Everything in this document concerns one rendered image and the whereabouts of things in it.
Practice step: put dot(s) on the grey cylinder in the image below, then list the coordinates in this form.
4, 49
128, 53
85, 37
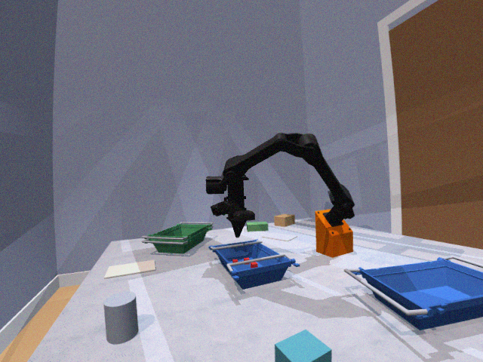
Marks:
120, 317

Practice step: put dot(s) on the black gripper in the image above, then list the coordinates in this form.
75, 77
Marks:
240, 214

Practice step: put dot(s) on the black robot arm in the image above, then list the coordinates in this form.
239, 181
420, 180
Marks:
304, 146

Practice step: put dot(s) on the teal cube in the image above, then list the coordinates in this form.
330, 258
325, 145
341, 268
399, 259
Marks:
302, 347

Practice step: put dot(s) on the green rectangular block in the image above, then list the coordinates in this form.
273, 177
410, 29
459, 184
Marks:
257, 227

